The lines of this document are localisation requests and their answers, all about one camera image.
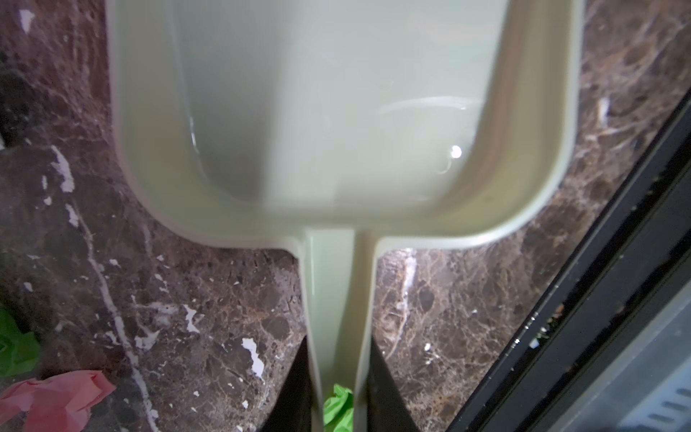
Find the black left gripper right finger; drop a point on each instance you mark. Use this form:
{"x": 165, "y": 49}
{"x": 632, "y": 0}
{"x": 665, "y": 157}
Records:
{"x": 386, "y": 410}

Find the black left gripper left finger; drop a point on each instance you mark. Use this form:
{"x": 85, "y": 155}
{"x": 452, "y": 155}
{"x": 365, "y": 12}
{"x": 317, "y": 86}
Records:
{"x": 292, "y": 410}

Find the pale green dustpan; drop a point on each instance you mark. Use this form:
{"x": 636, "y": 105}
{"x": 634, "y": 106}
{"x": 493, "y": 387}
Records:
{"x": 342, "y": 130}

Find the green paper scrap front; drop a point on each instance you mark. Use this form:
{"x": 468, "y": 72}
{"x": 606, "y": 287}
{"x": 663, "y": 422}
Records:
{"x": 338, "y": 410}

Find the green paper scrap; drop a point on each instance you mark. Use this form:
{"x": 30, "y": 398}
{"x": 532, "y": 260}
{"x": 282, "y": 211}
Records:
{"x": 338, "y": 410}
{"x": 19, "y": 351}

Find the pink paper scrap centre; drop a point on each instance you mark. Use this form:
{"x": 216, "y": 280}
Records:
{"x": 60, "y": 403}

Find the green paper scrap centre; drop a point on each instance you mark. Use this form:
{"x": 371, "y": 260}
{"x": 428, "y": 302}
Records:
{"x": 19, "y": 351}

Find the black front mounting rail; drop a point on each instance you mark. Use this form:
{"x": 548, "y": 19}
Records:
{"x": 641, "y": 234}

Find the white slotted cable duct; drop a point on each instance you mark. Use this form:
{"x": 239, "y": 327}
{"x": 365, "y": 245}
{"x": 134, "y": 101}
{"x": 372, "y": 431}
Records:
{"x": 666, "y": 408}

